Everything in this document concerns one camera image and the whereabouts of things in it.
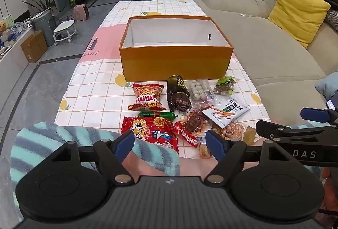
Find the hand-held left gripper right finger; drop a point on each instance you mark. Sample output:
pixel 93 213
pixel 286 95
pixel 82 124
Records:
pixel 214 144

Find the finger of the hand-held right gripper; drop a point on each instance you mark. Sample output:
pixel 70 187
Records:
pixel 266 128
pixel 313 113

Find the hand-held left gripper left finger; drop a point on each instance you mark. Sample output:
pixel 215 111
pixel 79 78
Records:
pixel 124 145

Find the large red snack bag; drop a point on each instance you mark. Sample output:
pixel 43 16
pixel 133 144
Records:
pixel 148 132

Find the clear braised meat packet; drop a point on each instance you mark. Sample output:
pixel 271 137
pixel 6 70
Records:
pixel 195 122

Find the clear packet of white balls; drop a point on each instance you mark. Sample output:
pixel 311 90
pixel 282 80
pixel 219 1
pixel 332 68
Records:
pixel 199 90

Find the orange cardboard box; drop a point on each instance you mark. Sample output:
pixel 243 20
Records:
pixel 174 62

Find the small tan snack packet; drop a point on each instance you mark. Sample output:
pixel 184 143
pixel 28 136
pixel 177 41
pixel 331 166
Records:
pixel 249 135

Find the clear peanut packet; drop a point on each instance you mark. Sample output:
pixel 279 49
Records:
pixel 232 131

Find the light blue cushion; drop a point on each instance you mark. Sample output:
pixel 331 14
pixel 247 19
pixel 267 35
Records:
pixel 327 85

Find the white snack packet orange sticks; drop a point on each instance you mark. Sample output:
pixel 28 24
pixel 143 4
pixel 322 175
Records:
pixel 227 112

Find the small reddish clear packet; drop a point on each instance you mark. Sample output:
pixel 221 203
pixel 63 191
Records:
pixel 203 105

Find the green sausage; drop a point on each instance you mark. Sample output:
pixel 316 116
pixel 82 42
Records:
pixel 155 115

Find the red chips bag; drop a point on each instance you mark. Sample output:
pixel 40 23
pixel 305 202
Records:
pixel 146 97

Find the small green snack packet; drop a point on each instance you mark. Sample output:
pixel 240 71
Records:
pixel 224 85

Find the dark green snack packet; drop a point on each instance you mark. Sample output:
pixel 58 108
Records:
pixel 177 94

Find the beige sofa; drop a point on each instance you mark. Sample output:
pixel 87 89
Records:
pixel 274 60

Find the striped fleece garment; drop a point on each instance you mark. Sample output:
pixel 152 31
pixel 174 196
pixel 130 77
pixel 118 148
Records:
pixel 52 134

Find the grey patterned cushion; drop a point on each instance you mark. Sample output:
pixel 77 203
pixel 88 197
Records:
pixel 332 19

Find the yellow cushion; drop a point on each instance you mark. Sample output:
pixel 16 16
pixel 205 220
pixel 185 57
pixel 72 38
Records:
pixel 298 12

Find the brown cardboard box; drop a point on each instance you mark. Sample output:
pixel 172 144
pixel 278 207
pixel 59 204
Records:
pixel 33 46

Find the pink heater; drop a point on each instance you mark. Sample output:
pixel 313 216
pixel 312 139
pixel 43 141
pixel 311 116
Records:
pixel 81 12

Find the grey bin planter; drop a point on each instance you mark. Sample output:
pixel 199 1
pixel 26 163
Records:
pixel 44 24

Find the blue white porcelain ornaments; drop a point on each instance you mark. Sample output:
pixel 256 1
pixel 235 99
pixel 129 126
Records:
pixel 19 27

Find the teddy bear figure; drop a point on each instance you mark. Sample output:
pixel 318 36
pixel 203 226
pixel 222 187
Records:
pixel 3 27

